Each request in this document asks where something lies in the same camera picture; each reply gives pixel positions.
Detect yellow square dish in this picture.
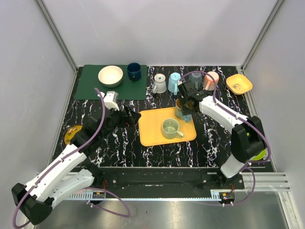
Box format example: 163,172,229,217
226,74,253,95

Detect pale blue-grey mug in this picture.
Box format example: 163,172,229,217
152,73,167,94

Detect dark green mat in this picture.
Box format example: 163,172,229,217
74,64,148,100

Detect pink mug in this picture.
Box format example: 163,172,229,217
203,71,219,91

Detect orange-inside blue floral mug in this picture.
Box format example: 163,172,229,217
174,99,192,123

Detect dark blue mug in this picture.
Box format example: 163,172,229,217
127,62,141,81

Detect pale green mug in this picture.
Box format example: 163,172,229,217
162,118,184,139

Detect light blue faceted mug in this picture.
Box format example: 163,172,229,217
168,73,181,96

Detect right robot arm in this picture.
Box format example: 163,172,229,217
178,81,268,189

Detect white bowl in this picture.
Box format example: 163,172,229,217
98,65,123,88

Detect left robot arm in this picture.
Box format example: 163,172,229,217
11,106,141,225

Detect lime green plate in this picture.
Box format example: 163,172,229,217
251,149,267,161

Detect yellow patterned saucer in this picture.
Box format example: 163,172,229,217
64,125,82,145

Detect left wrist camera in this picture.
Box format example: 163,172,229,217
100,91,119,111

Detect grey-blue faceted mug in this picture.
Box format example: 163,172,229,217
189,73,202,90

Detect yellow plastic tray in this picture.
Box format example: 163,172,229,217
138,107,197,146

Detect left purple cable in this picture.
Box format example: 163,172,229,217
12,87,131,228

